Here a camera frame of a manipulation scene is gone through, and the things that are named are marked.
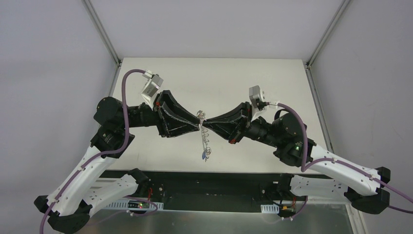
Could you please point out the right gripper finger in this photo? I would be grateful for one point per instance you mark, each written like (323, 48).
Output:
(234, 117)
(223, 131)

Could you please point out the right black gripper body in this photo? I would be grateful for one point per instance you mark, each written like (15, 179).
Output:
(243, 123)

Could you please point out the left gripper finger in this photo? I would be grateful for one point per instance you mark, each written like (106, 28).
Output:
(170, 106)
(178, 122)

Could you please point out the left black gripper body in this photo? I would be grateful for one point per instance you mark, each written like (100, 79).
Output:
(159, 117)

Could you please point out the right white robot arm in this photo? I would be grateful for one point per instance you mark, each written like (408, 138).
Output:
(362, 187)

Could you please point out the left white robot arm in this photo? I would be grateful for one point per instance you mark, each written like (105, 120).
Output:
(73, 203)

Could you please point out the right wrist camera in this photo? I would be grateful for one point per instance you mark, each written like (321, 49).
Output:
(258, 104)

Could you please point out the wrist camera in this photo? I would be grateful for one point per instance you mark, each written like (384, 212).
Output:
(258, 104)
(151, 87)

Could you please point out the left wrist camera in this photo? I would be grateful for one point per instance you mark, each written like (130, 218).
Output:
(151, 87)

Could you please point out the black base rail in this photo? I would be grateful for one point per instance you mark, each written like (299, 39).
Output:
(215, 192)

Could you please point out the left white cable duct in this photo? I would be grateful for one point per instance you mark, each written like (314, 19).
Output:
(134, 205)

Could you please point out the white cable duct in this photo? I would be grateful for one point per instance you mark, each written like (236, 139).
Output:
(270, 209)
(134, 205)

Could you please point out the right white cable duct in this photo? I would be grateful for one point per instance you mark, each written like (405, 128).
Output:
(270, 209)

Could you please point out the left aluminium frame post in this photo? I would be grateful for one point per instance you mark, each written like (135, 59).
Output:
(96, 21)

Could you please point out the aluminium frame post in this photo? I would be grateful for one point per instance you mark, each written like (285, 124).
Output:
(96, 21)
(338, 15)

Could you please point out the right aluminium frame post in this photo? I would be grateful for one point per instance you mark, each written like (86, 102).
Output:
(338, 15)

